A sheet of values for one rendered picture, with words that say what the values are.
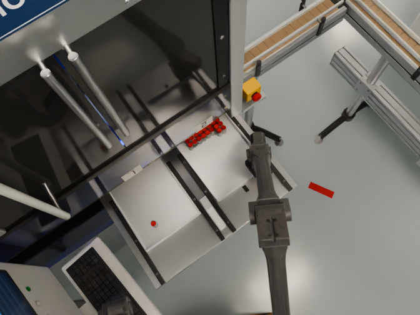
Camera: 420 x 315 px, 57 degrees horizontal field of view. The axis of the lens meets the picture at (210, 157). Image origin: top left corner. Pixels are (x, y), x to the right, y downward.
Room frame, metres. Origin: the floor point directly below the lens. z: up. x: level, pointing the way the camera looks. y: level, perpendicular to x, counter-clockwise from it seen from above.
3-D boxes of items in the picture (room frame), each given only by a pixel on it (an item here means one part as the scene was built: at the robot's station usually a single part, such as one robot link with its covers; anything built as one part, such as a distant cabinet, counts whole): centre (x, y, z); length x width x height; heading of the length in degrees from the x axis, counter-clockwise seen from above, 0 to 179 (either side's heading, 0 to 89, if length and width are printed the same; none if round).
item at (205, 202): (0.28, 0.03, 0.91); 0.14 x 0.03 x 0.06; 26
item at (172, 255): (0.40, 0.08, 0.87); 0.70 x 0.48 x 0.02; 116
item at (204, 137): (0.61, 0.00, 0.90); 0.18 x 0.02 x 0.05; 117
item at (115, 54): (0.59, 0.08, 1.50); 0.43 x 0.01 x 0.59; 116
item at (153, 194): (0.39, 0.27, 0.90); 0.34 x 0.26 x 0.04; 26
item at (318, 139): (0.90, -0.92, 0.07); 0.50 x 0.08 x 0.14; 116
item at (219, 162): (0.54, -0.04, 0.90); 0.34 x 0.26 x 0.04; 27
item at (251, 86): (0.75, -0.21, 0.99); 0.08 x 0.07 x 0.07; 26
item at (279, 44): (1.01, -0.41, 0.92); 0.69 x 0.16 x 0.16; 116
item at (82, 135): (0.40, 0.49, 1.50); 0.47 x 0.01 x 0.59; 116
